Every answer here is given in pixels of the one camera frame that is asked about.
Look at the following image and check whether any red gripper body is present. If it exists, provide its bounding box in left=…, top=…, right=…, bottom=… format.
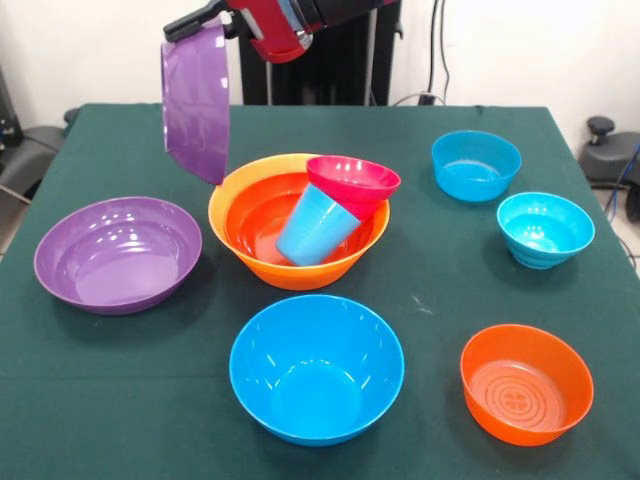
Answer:
left=227, top=0, right=314, bottom=65

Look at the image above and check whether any purple bowl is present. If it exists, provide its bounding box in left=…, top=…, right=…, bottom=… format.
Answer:
left=33, top=196, right=204, bottom=316
left=159, top=17, right=232, bottom=186

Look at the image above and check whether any magenta bowl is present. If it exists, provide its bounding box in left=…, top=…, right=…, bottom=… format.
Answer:
left=306, top=155, right=402, bottom=221

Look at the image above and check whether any blue cup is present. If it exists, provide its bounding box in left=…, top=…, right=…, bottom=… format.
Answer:
left=275, top=183, right=362, bottom=267

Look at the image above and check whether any blue bowl with ring pattern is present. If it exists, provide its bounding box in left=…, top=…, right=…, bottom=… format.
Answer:
left=431, top=129, right=523, bottom=203

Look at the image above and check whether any large blue bowl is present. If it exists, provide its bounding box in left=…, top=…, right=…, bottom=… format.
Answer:
left=228, top=293, right=406, bottom=448

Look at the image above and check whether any orange bowl with ring pattern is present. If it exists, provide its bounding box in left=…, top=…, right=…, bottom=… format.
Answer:
left=459, top=323, right=595, bottom=447

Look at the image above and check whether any large orange bowl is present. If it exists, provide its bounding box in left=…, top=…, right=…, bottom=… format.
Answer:
left=207, top=152, right=391, bottom=291

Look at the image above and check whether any cyan ribbed bowl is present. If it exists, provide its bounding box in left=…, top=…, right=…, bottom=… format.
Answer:
left=496, top=191, right=596, bottom=271

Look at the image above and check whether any dark green tablecloth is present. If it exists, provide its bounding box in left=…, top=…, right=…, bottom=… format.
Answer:
left=0, top=102, right=640, bottom=480

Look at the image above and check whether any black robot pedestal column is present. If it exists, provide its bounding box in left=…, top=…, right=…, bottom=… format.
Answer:
left=234, top=0, right=404, bottom=106

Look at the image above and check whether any black wall cable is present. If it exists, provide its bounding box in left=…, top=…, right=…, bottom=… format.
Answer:
left=392, top=0, right=451, bottom=107

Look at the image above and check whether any dark grey pedestal foot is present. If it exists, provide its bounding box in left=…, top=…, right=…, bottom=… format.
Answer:
left=0, top=107, right=81, bottom=201
left=578, top=115, right=640, bottom=185

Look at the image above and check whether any blue cable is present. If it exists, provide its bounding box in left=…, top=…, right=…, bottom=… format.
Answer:
left=604, top=144, right=640, bottom=221

